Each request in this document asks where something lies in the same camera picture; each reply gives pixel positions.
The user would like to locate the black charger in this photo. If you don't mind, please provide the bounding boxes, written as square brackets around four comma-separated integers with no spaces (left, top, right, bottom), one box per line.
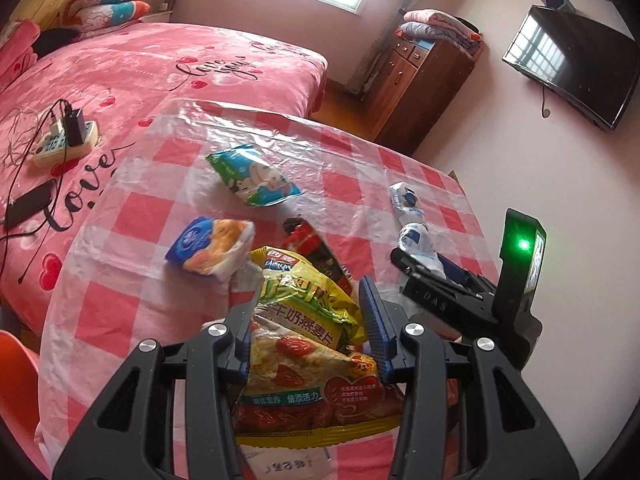
[63,108,87,147]

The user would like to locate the bed with pink blanket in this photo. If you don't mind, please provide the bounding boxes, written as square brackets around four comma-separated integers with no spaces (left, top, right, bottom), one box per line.
[0,20,329,333]

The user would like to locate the black cable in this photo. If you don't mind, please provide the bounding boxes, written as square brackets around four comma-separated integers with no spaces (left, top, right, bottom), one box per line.
[0,99,72,281]

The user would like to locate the brown wooden cabinet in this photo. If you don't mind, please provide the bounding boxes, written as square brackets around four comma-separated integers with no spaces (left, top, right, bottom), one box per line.
[364,30,484,157]

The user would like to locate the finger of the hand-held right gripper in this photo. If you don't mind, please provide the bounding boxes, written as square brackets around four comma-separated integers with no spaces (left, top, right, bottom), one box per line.
[439,256,499,295]
[389,247,420,282]

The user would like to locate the white blue wrapper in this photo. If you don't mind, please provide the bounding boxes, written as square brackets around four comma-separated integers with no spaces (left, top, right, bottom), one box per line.
[389,182,427,227]
[396,221,447,277]

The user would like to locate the black phone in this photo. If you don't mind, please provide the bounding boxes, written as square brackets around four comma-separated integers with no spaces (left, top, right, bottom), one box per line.
[3,180,56,229]

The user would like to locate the folded blankets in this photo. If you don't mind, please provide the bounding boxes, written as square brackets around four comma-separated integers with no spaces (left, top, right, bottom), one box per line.
[399,8,485,57]

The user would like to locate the blue bread packet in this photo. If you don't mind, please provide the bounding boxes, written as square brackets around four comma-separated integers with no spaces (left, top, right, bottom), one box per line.
[165,216,256,281]

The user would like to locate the white printed paper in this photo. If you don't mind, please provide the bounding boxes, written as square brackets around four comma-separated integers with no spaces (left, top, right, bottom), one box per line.
[244,444,342,480]

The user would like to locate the red black snack packet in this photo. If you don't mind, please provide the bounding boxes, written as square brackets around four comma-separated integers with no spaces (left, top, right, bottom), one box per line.
[281,216,353,296]

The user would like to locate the wall-mounted television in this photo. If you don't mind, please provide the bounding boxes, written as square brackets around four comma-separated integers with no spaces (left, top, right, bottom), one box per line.
[501,4,640,134]

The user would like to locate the dark cloth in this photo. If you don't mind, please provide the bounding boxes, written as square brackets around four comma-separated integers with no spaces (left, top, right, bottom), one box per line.
[31,28,82,57]

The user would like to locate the white cable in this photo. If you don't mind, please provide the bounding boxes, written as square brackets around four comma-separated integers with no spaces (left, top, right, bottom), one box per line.
[0,109,53,173]

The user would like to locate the green snack packet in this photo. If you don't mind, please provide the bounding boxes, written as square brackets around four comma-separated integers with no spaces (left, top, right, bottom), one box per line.
[206,145,304,208]

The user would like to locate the beige power strip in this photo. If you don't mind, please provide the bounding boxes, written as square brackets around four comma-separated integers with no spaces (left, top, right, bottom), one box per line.
[32,120,99,167]

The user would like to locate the pink checkered plastic tablecloth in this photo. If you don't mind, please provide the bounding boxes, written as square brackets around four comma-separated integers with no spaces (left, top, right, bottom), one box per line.
[35,97,483,480]

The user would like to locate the pink pillow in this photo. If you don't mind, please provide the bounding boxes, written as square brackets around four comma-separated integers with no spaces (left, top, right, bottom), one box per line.
[0,18,42,92]

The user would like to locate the yellow oatmeal bag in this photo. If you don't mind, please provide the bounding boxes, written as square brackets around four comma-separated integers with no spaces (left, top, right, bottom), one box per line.
[232,246,401,448]

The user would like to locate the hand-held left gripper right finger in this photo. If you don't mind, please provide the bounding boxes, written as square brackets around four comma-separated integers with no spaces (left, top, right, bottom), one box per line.
[358,276,590,480]

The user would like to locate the orange chair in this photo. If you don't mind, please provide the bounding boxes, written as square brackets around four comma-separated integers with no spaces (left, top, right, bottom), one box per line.
[0,329,41,432]

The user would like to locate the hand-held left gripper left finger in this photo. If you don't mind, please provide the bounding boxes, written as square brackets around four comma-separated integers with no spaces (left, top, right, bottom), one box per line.
[52,301,257,480]

